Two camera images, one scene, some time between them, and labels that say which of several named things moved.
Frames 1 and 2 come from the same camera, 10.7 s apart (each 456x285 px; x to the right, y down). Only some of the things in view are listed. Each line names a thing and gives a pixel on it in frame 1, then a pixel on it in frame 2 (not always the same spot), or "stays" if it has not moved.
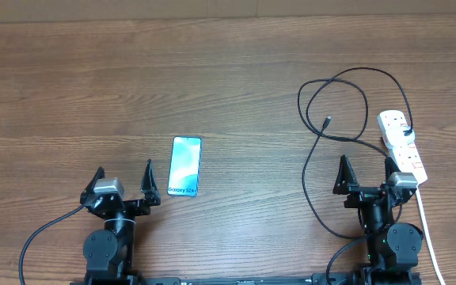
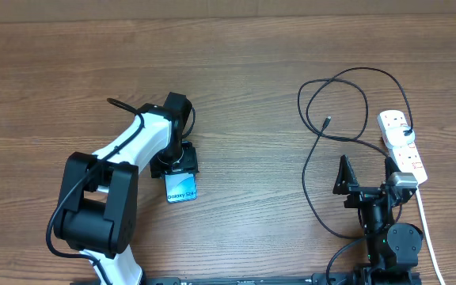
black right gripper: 345,184 stays
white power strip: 404,155 stays
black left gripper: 150,197 -> 188,163
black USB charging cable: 343,138 stays
